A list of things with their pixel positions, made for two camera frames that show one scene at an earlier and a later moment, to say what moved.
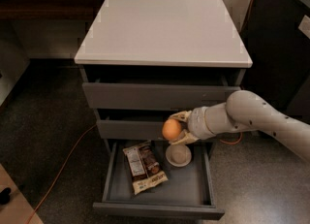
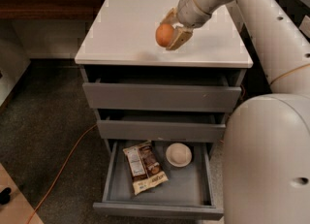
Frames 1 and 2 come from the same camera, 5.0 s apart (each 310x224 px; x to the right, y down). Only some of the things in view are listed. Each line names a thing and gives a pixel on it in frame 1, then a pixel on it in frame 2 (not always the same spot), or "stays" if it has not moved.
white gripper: x=197 y=123 → x=189 y=12
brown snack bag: x=144 y=167 stays
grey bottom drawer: x=189 y=192 stays
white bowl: x=178 y=155 stays
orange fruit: x=171 y=129 → x=165 y=34
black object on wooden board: x=5 y=196 stays
